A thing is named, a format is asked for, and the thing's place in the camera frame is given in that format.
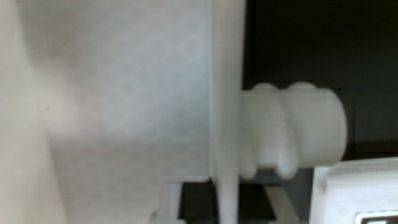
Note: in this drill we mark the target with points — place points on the white cabinet body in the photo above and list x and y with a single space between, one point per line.
135 131

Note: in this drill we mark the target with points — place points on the white cabinet top box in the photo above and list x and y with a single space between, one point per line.
355 192

